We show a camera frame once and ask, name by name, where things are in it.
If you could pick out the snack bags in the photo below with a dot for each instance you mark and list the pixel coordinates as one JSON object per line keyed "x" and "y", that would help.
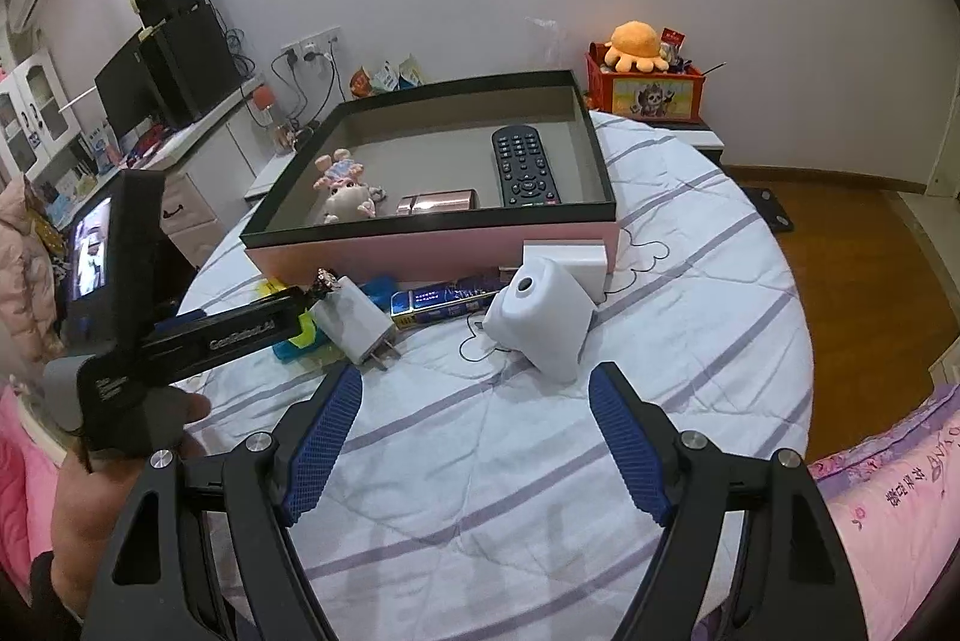
{"x": 389, "y": 78}

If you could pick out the black TV remote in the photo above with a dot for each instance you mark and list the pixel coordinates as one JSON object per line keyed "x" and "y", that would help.
{"x": 522, "y": 166}

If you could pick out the blue rectangular case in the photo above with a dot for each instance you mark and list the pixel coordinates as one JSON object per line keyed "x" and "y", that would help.
{"x": 306, "y": 340}

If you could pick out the orange octopus plush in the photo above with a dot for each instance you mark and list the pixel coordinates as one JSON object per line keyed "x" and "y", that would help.
{"x": 635, "y": 47}

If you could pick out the wall power strip outlet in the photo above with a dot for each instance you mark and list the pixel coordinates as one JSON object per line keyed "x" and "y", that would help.
{"x": 324, "y": 44}

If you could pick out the black computer monitor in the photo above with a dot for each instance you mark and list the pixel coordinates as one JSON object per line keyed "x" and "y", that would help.
{"x": 125, "y": 92}

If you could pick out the white glass cabinet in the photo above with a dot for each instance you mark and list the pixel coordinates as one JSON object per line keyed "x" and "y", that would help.
{"x": 37, "y": 124}

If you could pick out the orange capped bottle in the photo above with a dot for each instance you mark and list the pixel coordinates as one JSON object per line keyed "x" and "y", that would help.
{"x": 270, "y": 117}

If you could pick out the person left hand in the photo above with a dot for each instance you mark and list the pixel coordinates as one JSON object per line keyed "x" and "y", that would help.
{"x": 90, "y": 495}

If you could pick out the clear plastic bag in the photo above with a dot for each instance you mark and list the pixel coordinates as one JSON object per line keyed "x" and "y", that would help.
{"x": 551, "y": 46}

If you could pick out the black floor scale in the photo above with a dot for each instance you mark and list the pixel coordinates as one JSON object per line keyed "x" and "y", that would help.
{"x": 769, "y": 208}

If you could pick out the white square power adapter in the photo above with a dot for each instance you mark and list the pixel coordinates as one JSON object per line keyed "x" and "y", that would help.
{"x": 587, "y": 261}

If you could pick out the black hair clip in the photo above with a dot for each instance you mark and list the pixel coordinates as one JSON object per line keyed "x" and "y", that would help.
{"x": 324, "y": 284}

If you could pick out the pink pig doll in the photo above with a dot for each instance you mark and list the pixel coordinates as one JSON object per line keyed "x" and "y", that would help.
{"x": 347, "y": 196}

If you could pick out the black computer tower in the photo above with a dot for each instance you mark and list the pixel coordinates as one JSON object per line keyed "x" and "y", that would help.
{"x": 189, "y": 67}

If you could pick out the pink bedding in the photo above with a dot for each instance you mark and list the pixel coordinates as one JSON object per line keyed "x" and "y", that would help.
{"x": 894, "y": 501}

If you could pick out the pink padded jacket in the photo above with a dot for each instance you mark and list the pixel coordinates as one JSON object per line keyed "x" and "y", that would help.
{"x": 29, "y": 310}

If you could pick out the red toy crate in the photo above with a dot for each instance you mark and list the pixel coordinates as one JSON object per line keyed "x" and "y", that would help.
{"x": 653, "y": 97}

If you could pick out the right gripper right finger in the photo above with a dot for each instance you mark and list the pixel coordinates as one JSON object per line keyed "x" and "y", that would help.
{"x": 792, "y": 578}

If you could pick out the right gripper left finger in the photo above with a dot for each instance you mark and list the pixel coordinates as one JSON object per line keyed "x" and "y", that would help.
{"x": 203, "y": 549}

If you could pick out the blue gold foil box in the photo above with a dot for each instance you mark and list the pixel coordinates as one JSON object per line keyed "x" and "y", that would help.
{"x": 442, "y": 301}

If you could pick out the white plug night light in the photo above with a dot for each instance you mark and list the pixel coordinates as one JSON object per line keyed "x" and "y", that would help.
{"x": 544, "y": 314}

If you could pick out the white USB charger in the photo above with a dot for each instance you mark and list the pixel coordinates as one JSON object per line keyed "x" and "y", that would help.
{"x": 351, "y": 321}

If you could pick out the white desk with drawers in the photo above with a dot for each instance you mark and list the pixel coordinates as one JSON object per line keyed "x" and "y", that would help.
{"x": 207, "y": 169}

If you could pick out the pink black-rimmed storage box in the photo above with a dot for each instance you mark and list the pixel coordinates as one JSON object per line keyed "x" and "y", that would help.
{"x": 438, "y": 138}

